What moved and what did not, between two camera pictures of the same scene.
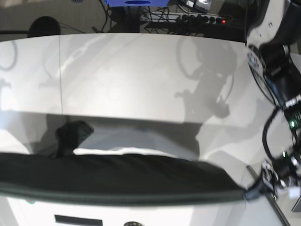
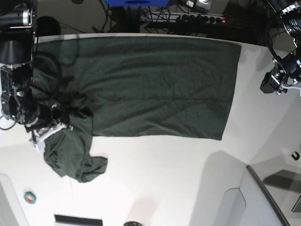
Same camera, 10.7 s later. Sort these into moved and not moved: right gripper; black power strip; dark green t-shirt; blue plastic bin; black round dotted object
Moved: right gripper; dark green t-shirt
Not moved: black power strip; black round dotted object; blue plastic bin
